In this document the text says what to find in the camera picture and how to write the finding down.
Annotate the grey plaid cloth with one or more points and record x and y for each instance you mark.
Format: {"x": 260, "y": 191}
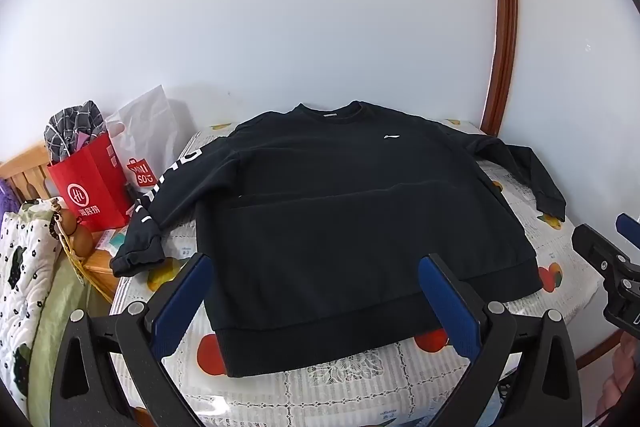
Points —
{"x": 65, "y": 127}

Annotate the fruit print tablecloth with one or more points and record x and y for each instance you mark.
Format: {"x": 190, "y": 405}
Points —
{"x": 350, "y": 387}

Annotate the wooden nightstand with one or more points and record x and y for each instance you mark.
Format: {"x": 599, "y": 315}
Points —
{"x": 102, "y": 272}

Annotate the white quilt with black flowers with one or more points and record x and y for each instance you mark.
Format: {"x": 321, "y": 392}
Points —
{"x": 25, "y": 282}

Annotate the teal and white packet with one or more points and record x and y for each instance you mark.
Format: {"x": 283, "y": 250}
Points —
{"x": 117, "y": 241}

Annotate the brown wooden door frame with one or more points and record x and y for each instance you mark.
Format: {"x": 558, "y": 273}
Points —
{"x": 505, "y": 32}

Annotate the green cloth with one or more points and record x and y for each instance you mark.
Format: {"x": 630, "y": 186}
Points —
{"x": 55, "y": 337}

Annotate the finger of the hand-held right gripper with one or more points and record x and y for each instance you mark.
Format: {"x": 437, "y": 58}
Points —
{"x": 629, "y": 232}
{"x": 597, "y": 249}

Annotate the black sweatshirt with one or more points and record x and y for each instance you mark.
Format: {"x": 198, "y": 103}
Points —
{"x": 325, "y": 207}

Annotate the white plastic bag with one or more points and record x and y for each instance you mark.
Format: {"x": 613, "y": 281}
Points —
{"x": 150, "y": 122}

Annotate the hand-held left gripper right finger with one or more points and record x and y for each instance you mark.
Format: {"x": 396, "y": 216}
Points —
{"x": 450, "y": 307}

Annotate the purple knitted cloth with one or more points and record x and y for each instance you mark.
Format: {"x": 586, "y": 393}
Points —
{"x": 10, "y": 197}

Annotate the person's right hand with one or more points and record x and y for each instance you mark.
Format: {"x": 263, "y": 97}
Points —
{"x": 625, "y": 392}

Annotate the brown wooden baseboard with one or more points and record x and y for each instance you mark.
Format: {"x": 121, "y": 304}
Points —
{"x": 597, "y": 354}

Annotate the brown gourd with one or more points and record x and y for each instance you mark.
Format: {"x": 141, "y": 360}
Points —
{"x": 75, "y": 232}

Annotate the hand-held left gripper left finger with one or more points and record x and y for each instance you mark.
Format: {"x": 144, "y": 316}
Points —
{"x": 182, "y": 302}

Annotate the wooden headboard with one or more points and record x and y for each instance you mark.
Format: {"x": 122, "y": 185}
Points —
{"x": 27, "y": 172}

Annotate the red paper bag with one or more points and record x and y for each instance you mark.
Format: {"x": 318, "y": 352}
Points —
{"x": 90, "y": 187}

